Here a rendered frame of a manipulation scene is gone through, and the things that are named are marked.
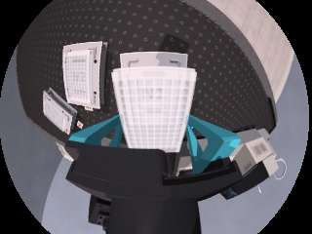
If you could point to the white multi-well plate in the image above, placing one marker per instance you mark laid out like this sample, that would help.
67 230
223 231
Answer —
73 82
51 112
155 124

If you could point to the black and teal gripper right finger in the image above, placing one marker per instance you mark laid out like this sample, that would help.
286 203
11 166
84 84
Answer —
221 143

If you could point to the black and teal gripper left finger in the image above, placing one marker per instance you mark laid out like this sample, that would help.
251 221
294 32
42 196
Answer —
94 134

